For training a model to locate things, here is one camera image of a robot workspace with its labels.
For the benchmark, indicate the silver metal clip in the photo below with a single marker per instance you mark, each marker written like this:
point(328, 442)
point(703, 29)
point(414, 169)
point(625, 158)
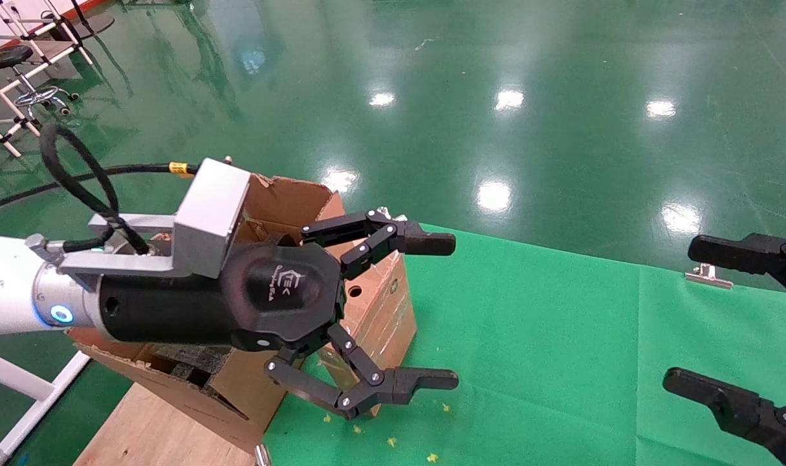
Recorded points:
point(709, 277)
point(262, 456)

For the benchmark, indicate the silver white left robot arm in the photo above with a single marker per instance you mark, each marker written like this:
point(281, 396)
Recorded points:
point(11, 285)

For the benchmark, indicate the green table cloth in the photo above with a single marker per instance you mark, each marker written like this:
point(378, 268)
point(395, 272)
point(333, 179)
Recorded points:
point(541, 343)

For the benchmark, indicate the white table leg frame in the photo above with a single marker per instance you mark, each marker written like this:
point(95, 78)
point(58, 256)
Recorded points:
point(24, 401)

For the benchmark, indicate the black round stool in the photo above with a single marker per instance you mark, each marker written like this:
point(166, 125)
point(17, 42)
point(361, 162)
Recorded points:
point(4, 57)

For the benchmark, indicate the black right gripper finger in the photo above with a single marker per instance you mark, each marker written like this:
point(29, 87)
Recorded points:
point(742, 408)
point(735, 252)

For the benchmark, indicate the white tube frame table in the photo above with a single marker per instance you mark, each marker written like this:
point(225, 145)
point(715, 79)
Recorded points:
point(14, 26)

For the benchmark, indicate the large open cardboard carton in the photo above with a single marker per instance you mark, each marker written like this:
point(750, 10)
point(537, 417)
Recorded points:
point(289, 200)

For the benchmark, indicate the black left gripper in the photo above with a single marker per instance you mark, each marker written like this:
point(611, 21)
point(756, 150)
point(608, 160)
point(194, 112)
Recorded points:
point(276, 298)

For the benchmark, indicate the black pole floor stand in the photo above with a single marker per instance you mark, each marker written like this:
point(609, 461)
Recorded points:
point(92, 24)

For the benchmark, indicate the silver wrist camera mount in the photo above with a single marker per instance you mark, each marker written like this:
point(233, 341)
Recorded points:
point(208, 210)

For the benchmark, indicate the dark grey foam block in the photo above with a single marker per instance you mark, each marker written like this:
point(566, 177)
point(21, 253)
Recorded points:
point(192, 364)

